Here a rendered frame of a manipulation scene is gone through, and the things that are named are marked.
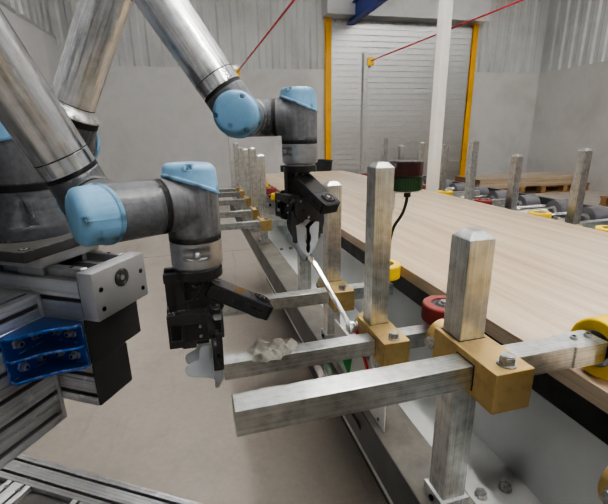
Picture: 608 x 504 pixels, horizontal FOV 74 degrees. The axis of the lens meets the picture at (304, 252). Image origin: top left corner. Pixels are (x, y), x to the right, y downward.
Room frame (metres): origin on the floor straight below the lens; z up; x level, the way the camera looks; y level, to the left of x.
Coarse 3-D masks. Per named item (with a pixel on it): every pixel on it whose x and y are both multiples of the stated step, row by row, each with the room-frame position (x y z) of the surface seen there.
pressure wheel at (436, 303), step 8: (432, 296) 0.72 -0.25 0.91; (440, 296) 0.72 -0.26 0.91; (424, 304) 0.69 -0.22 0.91; (432, 304) 0.68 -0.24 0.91; (440, 304) 0.68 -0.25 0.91; (424, 312) 0.68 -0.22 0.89; (432, 312) 0.66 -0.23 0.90; (440, 312) 0.65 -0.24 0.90; (424, 320) 0.68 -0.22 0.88; (432, 320) 0.66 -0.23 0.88
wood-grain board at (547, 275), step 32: (352, 192) 2.16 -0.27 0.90; (416, 192) 2.12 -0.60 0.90; (352, 224) 1.39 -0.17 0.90; (416, 224) 1.37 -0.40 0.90; (448, 224) 1.36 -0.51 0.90; (480, 224) 1.35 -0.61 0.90; (512, 224) 1.34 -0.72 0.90; (544, 224) 1.34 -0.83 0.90; (416, 256) 1.00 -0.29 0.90; (448, 256) 0.99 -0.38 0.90; (512, 256) 0.98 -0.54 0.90; (544, 256) 0.98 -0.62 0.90; (576, 256) 0.98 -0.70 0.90; (512, 288) 0.77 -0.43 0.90; (544, 288) 0.77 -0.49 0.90; (576, 288) 0.76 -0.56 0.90; (512, 320) 0.62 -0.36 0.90; (544, 320) 0.62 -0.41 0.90; (576, 320) 0.62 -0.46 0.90; (576, 384) 0.46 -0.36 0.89
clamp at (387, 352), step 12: (360, 324) 0.70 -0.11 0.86; (384, 324) 0.68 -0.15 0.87; (372, 336) 0.65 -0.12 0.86; (384, 336) 0.63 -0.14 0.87; (384, 348) 0.60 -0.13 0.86; (396, 348) 0.61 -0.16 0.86; (408, 348) 0.62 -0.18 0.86; (384, 360) 0.60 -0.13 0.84; (396, 360) 0.61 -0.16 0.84; (408, 360) 0.62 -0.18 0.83
